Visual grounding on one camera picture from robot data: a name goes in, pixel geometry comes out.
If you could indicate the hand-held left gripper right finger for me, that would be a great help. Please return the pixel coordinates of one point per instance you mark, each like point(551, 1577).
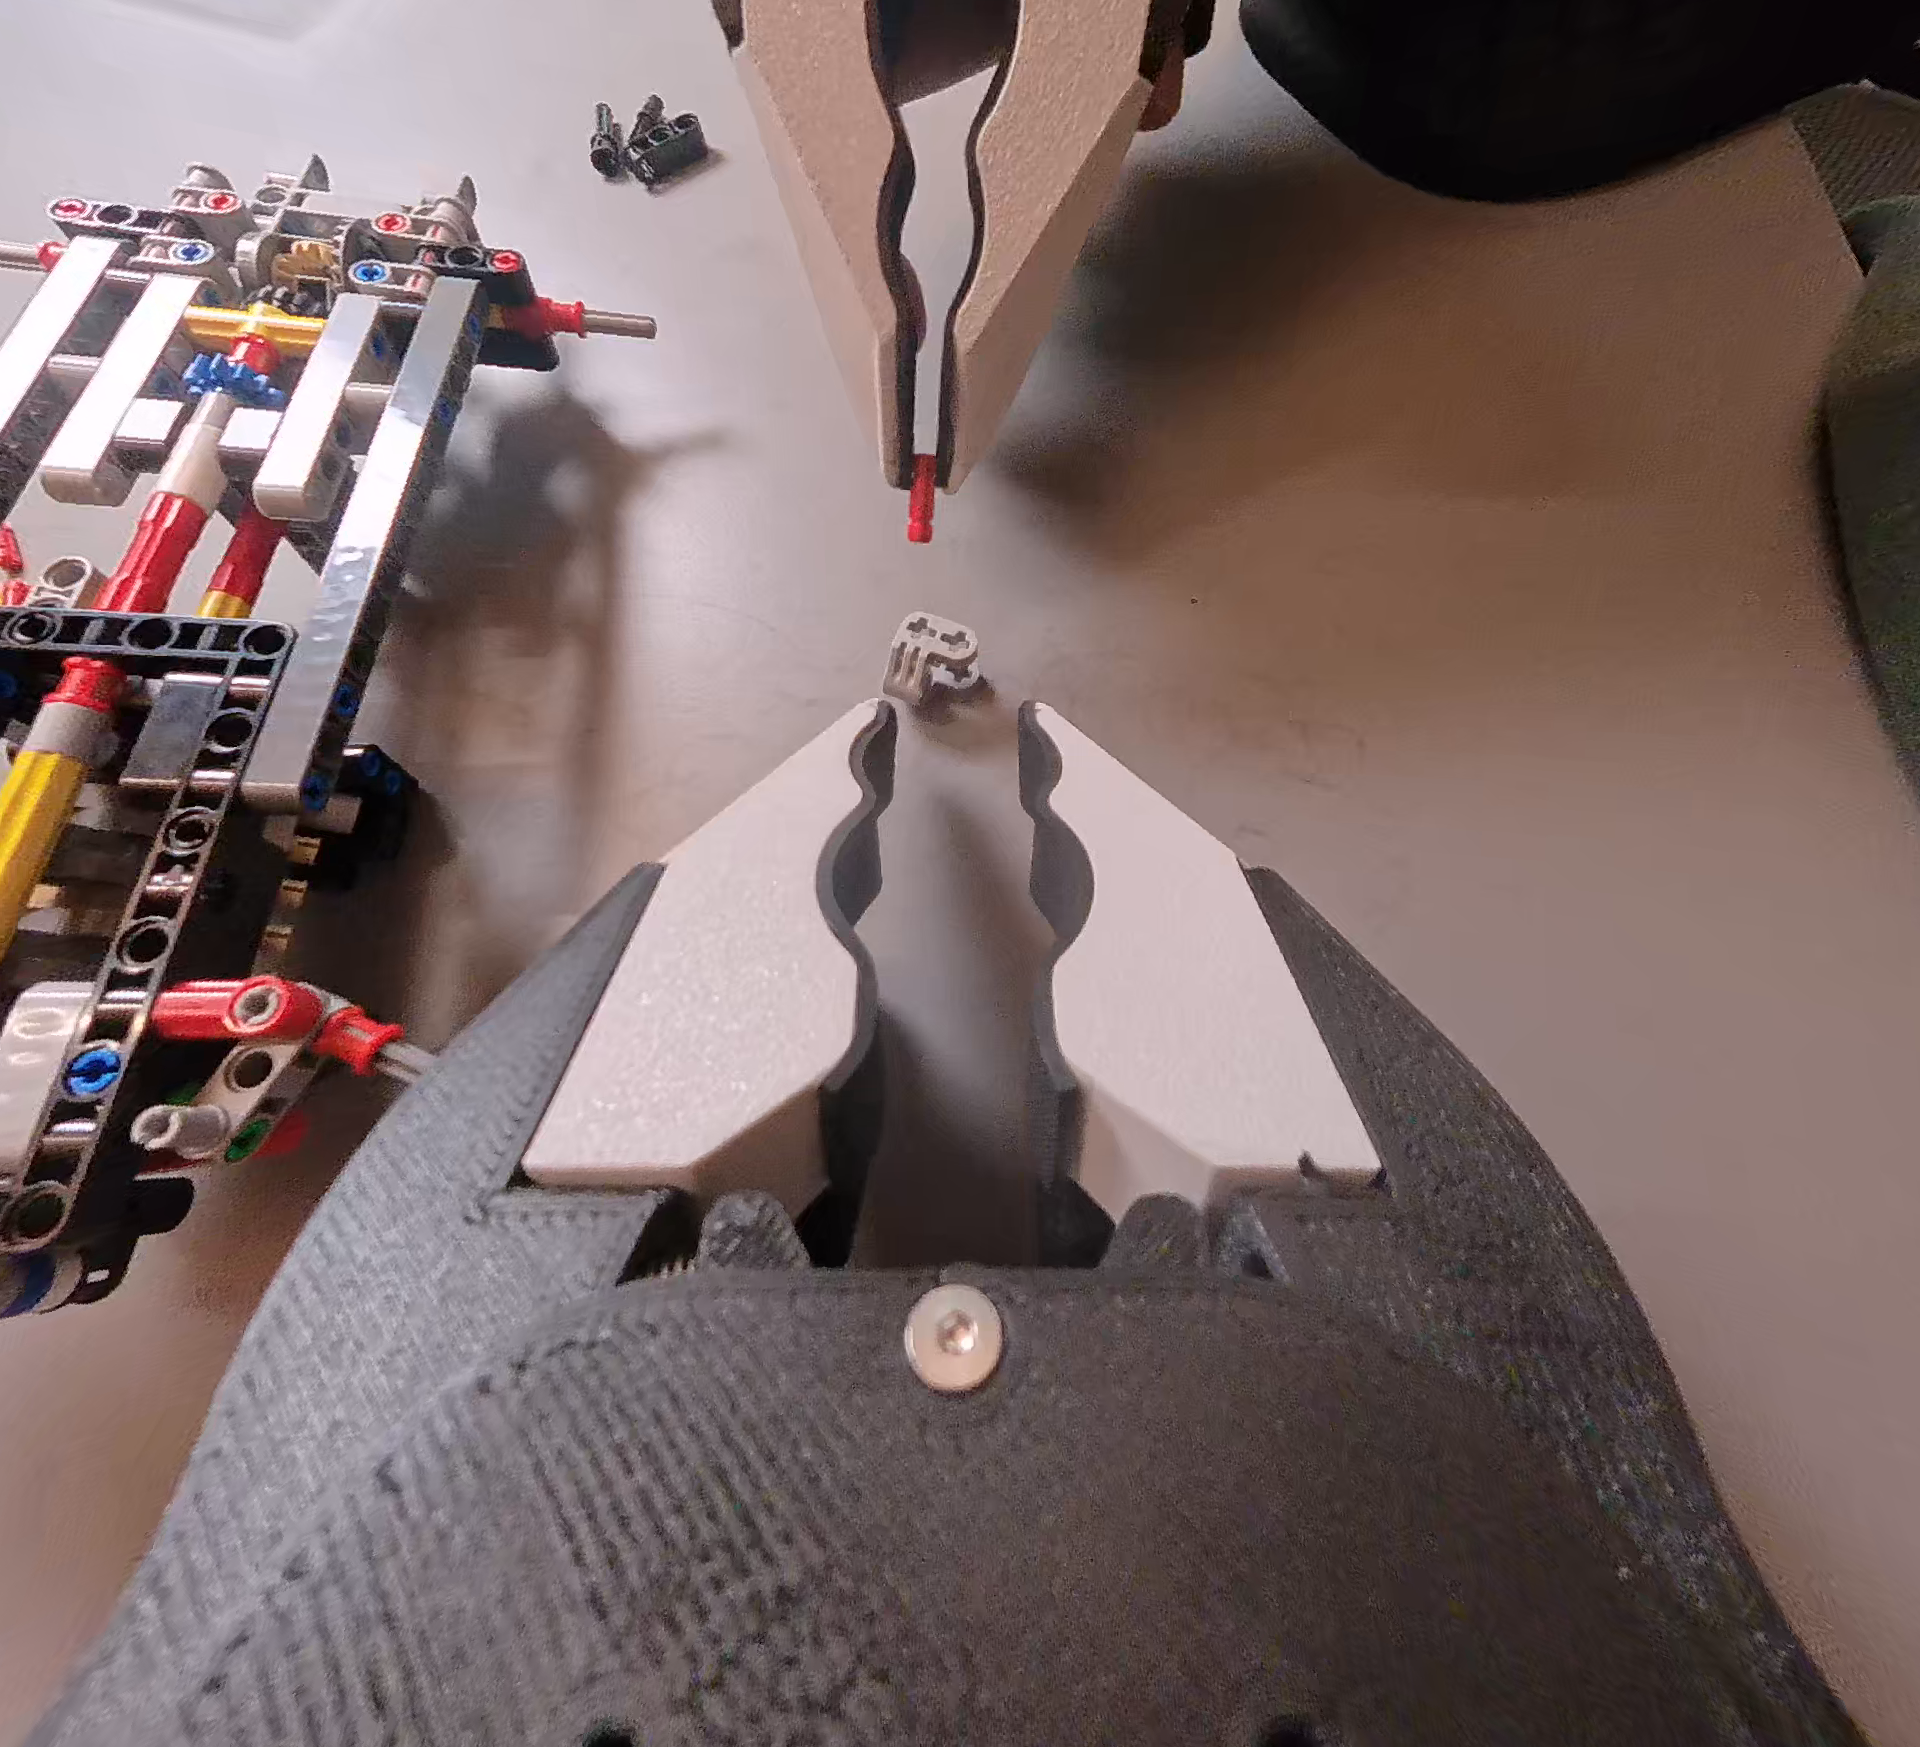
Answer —
point(1200, 1012)

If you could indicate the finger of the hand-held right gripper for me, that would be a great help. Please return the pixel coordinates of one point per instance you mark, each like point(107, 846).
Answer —
point(812, 51)
point(1071, 51)

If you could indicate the lego technic car chassis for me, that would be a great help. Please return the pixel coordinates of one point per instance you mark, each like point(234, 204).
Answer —
point(377, 458)

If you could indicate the short black lego beam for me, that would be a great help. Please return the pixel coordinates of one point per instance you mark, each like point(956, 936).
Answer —
point(677, 140)

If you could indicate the small grey lego connector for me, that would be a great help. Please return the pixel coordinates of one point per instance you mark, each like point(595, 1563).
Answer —
point(930, 660)

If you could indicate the person's right forearm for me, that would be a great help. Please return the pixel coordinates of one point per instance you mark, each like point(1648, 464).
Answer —
point(1531, 26)

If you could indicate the black lego pin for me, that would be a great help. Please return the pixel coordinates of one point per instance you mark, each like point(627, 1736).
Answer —
point(645, 118)
point(605, 140)

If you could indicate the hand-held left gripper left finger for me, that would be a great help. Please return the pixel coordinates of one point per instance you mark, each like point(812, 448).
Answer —
point(705, 1012)

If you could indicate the small red lego pin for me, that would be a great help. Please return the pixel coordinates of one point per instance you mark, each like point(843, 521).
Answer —
point(922, 507)

